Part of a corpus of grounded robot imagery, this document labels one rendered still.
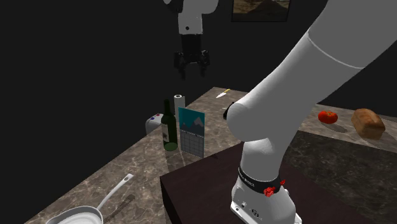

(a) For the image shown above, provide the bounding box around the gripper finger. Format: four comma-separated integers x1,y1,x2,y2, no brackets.
199,49,211,79
174,51,187,80

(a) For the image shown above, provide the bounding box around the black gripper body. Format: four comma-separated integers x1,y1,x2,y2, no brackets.
181,34,204,65

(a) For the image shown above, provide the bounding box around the white paper towel roll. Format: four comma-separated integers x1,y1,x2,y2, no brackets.
173,94,186,118

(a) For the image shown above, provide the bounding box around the green wine bottle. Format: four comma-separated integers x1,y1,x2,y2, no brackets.
160,99,179,152

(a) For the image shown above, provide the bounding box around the white toaster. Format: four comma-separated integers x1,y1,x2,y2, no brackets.
144,113,165,136

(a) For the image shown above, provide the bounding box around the blue mountain picture calendar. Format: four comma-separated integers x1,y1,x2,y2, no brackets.
178,106,205,158

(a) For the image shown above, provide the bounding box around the dark brown robot stand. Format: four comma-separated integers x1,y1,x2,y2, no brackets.
159,142,375,224

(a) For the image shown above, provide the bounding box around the red tomato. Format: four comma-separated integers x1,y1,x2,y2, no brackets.
317,110,339,125

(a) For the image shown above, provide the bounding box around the brown bread loaf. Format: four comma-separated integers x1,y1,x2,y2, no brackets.
351,108,387,141

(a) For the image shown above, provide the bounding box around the white frying pan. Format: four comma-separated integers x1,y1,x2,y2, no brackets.
45,173,134,224

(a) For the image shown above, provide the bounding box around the framed wall picture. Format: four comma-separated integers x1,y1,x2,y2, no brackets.
231,0,291,23

